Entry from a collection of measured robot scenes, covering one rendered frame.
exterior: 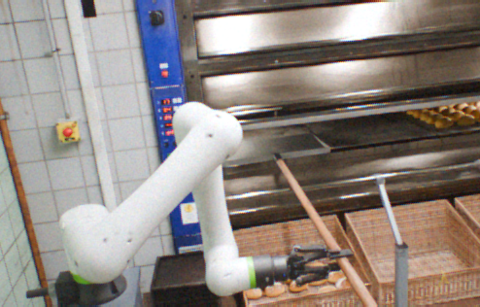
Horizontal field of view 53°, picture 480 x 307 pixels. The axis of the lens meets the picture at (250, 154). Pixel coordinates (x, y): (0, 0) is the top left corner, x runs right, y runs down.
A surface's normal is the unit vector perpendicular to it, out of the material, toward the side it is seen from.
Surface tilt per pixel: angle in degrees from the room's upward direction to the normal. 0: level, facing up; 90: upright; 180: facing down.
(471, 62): 70
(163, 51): 90
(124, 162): 90
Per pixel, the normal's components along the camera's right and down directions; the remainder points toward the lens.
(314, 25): 0.10, -0.05
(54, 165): 0.14, 0.29
